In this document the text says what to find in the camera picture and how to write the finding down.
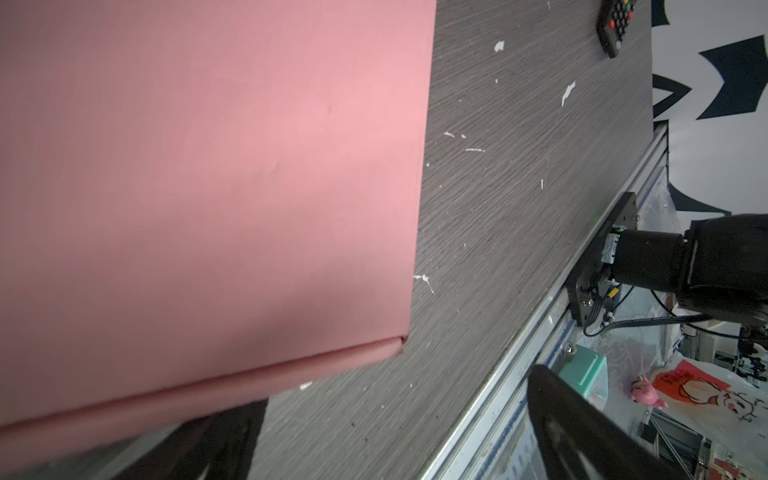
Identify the green square clock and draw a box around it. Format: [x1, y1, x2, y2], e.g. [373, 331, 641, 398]
[559, 346, 609, 406]

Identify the black remote control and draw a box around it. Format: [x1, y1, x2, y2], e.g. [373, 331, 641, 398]
[596, 0, 636, 58]

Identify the pink paper box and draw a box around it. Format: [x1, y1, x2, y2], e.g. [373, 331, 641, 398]
[1, 1, 436, 474]

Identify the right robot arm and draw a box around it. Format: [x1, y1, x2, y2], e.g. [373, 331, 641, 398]
[610, 214, 767, 327]

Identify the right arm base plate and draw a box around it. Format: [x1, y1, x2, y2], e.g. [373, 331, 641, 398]
[565, 192, 638, 327]

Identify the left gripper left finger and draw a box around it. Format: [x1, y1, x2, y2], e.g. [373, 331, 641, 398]
[116, 399, 268, 479]

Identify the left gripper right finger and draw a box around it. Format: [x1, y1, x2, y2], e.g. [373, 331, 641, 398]
[527, 365, 684, 480]

